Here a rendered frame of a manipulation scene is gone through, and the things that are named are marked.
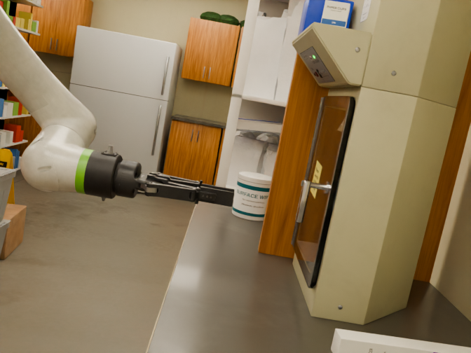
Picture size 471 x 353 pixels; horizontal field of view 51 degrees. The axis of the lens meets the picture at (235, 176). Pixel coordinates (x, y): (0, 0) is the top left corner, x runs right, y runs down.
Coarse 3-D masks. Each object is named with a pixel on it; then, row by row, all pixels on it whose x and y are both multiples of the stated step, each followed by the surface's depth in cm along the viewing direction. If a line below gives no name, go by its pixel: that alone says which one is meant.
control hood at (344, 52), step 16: (304, 32) 103; (320, 32) 93; (336, 32) 93; (352, 32) 93; (368, 32) 93; (304, 48) 112; (320, 48) 97; (336, 48) 93; (352, 48) 93; (368, 48) 94; (336, 64) 94; (352, 64) 94; (336, 80) 102; (352, 80) 94
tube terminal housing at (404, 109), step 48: (384, 0) 92; (432, 0) 92; (384, 48) 93; (432, 48) 94; (384, 96) 95; (432, 96) 99; (384, 144) 96; (432, 144) 105; (384, 192) 98; (432, 192) 111; (336, 240) 99; (384, 240) 100; (336, 288) 101; (384, 288) 105
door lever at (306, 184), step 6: (306, 180) 102; (306, 186) 102; (312, 186) 102; (318, 186) 102; (324, 186) 102; (306, 192) 102; (324, 192) 103; (300, 198) 103; (306, 198) 102; (300, 204) 103; (306, 204) 103; (300, 210) 103; (300, 216) 103; (300, 222) 103
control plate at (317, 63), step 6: (312, 48) 104; (300, 54) 121; (306, 54) 114; (312, 54) 108; (306, 60) 119; (312, 60) 112; (318, 60) 106; (312, 66) 116; (318, 66) 109; (324, 66) 104; (312, 72) 122; (318, 78) 119; (324, 78) 113; (330, 78) 106
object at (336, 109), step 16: (336, 96) 109; (336, 112) 106; (320, 128) 122; (336, 128) 103; (320, 144) 118; (336, 144) 101; (320, 160) 114; (336, 160) 98; (320, 176) 111; (336, 176) 98; (320, 192) 108; (320, 208) 105; (304, 224) 120; (320, 224) 102; (304, 240) 116; (320, 240) 100; (304, 256) 113; (304, 272) 110
